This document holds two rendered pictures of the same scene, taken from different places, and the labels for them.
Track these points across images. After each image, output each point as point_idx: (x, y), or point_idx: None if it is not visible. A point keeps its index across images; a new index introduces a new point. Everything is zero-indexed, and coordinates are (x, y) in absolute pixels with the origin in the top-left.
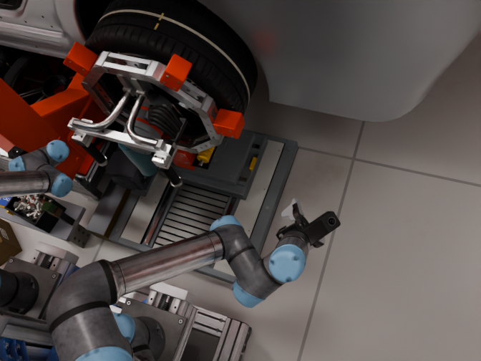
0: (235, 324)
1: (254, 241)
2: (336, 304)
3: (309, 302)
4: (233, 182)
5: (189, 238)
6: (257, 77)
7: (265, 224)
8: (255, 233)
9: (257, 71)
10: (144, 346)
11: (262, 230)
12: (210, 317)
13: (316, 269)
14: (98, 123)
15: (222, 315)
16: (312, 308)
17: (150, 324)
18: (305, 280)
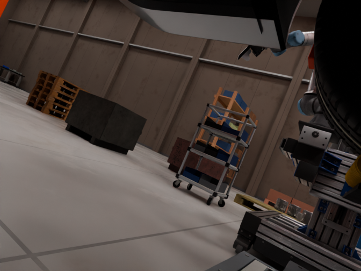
0: (254, 214)
1: (237, 262)
2: (159, 221)
3: (180, 233)
4: (291, 261)
5: (311, 32)
6: (316, 20)
7: (224, 263)
8: (236, 265)
9: (319, 7)
10: (315, 99)
11: (228, 262)
12: (276, 225)
13: (166, 237)
14: None
15: (265, 221)
16: (179, 230)
17: (318, 117)
18: (180, 240)
